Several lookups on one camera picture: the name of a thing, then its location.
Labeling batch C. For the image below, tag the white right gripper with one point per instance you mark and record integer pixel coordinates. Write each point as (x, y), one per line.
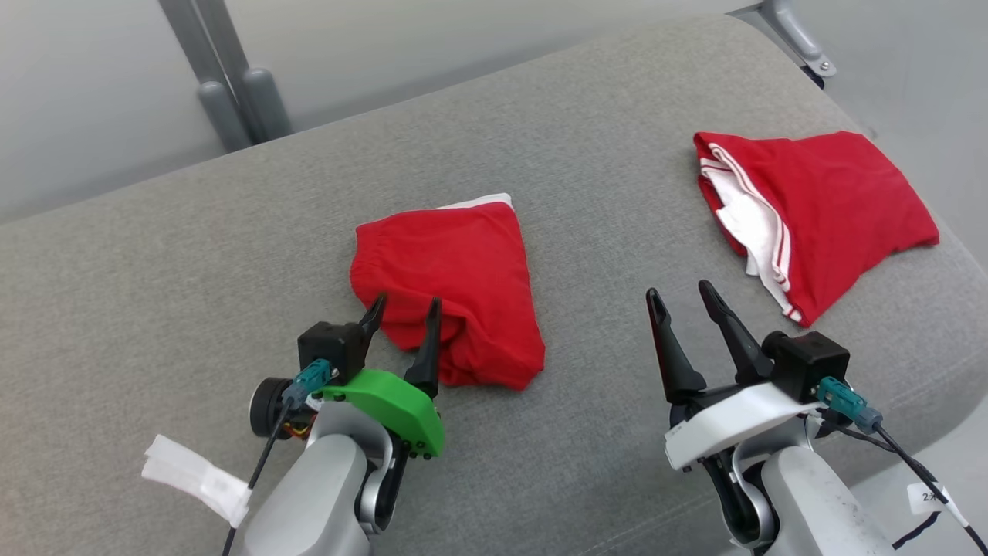
(733, 421)

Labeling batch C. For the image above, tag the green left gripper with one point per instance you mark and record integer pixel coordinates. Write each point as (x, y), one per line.
(394, 401)

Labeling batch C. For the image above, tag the red shorts with white stripe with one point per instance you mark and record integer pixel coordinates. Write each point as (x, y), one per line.
(455, 286)

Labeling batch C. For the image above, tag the red and white basketball jersey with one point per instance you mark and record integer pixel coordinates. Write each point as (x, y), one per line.
(849, 201)

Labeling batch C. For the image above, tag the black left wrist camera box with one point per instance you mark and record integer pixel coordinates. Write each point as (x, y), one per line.
(332, 351)

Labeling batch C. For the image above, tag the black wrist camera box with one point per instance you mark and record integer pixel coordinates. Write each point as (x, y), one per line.
(806, 363)
(332, 351)

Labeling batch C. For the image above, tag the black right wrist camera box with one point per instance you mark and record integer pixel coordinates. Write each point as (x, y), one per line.
(806, 363)

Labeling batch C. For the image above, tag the grey metal frame post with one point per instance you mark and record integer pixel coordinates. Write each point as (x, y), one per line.
(220, 108)
(266, 100)

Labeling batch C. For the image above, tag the grey metal bracket leg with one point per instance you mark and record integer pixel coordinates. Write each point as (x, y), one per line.
(799, 38)

